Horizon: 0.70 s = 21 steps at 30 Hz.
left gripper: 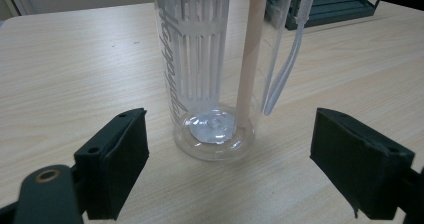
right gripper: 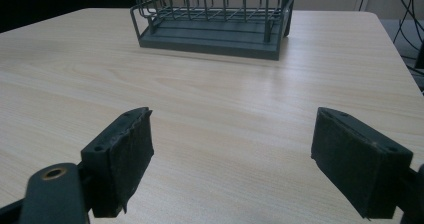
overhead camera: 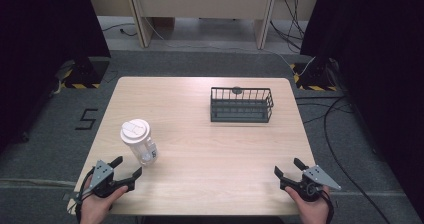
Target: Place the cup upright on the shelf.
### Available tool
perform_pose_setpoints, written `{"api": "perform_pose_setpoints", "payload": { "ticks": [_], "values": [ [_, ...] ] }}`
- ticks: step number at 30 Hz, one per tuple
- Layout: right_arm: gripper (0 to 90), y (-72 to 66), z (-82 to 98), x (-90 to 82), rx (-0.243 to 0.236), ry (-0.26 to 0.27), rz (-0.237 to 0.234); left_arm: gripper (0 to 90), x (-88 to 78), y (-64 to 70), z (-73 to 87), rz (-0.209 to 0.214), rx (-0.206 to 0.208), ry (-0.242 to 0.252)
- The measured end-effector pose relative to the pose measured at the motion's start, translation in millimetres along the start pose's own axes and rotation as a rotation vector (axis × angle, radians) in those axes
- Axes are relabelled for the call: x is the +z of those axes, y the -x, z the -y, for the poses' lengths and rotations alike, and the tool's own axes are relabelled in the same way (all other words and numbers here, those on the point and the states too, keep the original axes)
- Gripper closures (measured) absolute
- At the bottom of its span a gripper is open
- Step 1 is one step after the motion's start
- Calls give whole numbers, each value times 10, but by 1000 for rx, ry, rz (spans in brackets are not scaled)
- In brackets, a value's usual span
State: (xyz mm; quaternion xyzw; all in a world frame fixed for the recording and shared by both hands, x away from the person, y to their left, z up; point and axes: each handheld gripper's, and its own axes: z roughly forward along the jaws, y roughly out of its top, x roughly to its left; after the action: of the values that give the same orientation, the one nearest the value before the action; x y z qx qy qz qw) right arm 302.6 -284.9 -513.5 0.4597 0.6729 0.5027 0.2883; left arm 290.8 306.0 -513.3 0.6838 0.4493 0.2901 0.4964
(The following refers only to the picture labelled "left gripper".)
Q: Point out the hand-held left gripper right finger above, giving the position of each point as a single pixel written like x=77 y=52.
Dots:
x=353 y=164

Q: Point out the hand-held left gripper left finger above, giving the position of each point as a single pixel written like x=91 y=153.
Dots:
x=113 y=164

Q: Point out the clear plastic bottle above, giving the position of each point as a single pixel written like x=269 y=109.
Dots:
x=200 y=60

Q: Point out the wooden stick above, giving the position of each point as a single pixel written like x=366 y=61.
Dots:
x=250 y=54

